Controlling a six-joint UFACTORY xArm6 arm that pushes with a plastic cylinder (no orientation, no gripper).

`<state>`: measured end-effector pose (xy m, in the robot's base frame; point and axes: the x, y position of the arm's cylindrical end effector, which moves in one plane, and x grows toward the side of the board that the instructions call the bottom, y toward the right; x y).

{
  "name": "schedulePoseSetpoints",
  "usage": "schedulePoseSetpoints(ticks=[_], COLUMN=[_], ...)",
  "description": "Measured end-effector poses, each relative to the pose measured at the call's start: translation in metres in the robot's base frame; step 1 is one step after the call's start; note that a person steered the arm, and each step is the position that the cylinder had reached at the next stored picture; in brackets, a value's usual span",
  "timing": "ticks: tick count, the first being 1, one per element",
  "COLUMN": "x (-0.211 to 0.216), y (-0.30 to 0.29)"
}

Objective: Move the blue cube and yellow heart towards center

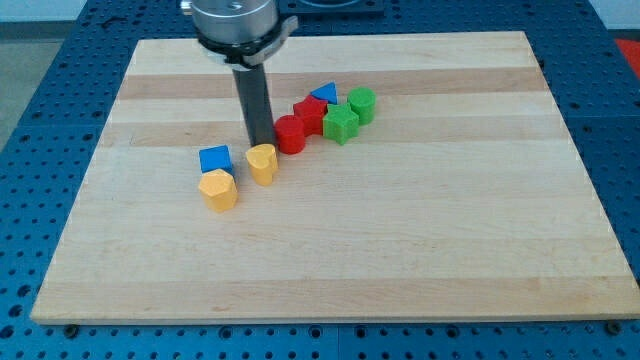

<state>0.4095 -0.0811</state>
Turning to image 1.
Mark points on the red cylinder block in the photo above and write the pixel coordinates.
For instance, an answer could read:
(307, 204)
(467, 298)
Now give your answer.
(290, 133)

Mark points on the yellow heart block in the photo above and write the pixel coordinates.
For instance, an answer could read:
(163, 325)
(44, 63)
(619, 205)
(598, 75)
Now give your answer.
(262, 162)

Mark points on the yellow pentagon block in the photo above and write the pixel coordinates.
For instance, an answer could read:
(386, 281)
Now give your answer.
(218, 190)

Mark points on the blue cube block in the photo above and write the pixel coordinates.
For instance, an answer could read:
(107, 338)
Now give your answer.
(215, 158)

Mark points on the green star block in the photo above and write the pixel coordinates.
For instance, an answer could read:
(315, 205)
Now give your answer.
(340, 123)

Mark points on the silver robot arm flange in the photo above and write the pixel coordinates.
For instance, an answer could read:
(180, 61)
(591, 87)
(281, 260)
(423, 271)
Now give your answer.
(241, 34)

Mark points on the green cylinder block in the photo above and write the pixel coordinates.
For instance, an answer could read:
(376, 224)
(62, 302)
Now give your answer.
(362, 101)

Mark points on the light wooden board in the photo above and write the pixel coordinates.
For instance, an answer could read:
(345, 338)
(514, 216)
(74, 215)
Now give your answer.
(465, 200)

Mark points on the red star block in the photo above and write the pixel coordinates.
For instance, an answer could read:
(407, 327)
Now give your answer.
(311, 111)

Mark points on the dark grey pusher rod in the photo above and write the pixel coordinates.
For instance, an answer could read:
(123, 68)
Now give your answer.
(255, 104)

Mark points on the blue triangle block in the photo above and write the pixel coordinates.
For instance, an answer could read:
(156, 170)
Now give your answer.
(327, 92)

